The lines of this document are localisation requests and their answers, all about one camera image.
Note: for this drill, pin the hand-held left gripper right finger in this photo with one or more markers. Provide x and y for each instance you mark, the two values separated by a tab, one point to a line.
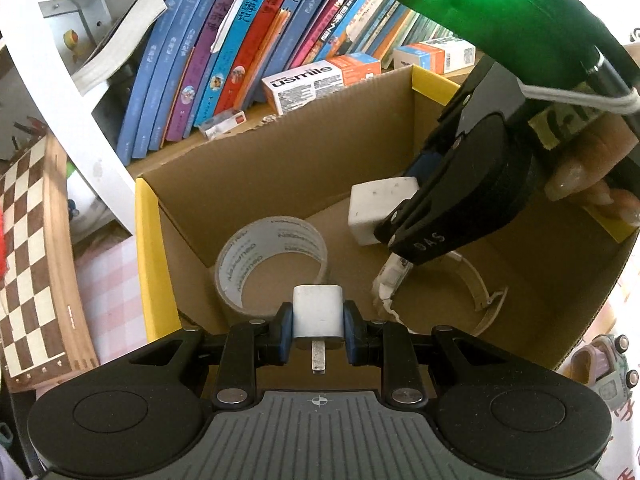
351	335

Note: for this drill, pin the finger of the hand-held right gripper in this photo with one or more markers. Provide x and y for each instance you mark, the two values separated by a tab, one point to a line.
424	166
420	240

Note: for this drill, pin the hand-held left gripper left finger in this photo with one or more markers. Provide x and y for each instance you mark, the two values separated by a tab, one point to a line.
286	335

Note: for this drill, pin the small white charger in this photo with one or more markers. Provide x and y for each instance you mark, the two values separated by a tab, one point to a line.
317	315

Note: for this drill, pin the large white charger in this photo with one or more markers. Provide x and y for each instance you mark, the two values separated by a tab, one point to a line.
370	210

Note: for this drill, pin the clear tape roll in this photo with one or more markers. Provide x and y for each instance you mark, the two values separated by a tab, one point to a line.
280	240

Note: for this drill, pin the yellow cardboard box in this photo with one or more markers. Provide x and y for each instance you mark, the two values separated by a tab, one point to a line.
280	185

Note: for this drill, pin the pink printed desktop mat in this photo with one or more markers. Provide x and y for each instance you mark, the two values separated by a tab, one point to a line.
110	300

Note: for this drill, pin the person's right hand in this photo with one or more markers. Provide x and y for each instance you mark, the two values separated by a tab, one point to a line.
600	160

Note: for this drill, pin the orange white toothpaste box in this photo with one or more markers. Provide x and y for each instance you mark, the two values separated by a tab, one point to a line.
430	56
320	82

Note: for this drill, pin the small red white box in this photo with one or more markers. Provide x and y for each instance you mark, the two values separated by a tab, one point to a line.
222	124

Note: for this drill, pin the row of books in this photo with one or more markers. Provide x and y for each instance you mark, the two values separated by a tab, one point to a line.
240	35

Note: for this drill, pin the pastel toy car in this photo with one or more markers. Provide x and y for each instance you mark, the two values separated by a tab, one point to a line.
607	375

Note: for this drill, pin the wooden chessboard box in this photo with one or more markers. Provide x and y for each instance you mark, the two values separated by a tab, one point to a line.
30	260

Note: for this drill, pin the red toy with white tip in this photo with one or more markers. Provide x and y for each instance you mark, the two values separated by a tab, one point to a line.
3	245

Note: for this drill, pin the white bookshelf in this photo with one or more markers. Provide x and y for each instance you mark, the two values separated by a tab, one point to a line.
30	60

